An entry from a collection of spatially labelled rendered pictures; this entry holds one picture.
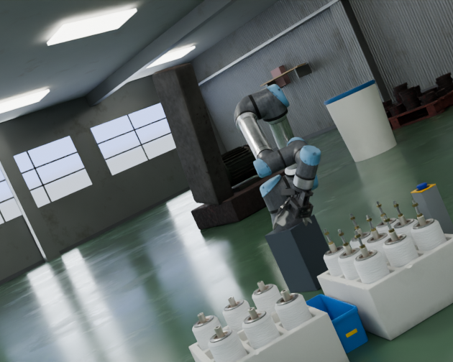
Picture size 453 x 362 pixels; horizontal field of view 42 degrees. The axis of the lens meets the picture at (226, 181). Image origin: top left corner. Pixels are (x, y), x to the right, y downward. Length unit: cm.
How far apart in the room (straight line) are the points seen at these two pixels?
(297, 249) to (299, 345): 90
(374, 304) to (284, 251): 89
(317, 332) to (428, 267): 43
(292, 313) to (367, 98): 450
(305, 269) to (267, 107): 75
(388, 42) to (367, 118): 619
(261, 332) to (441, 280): 62
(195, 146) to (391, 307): 402
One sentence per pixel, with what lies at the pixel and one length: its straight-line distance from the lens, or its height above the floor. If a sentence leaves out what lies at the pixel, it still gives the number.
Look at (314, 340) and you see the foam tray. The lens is 186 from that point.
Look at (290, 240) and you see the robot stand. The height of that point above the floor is 25.
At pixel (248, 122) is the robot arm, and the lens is 245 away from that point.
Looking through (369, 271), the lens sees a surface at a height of 22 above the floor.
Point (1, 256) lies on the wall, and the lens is 1286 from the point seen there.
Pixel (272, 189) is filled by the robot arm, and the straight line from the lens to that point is 269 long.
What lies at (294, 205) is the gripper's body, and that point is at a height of 45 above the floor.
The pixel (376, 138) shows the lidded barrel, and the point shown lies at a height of 16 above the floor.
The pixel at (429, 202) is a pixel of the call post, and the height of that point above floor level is 26.
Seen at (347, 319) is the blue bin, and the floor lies 10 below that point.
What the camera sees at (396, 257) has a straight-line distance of 201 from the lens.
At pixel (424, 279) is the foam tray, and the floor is 12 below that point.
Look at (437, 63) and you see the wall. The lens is 1187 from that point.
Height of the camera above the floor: 79
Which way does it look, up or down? 4 degrees down
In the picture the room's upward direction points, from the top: 24 degrees counter-clockwise
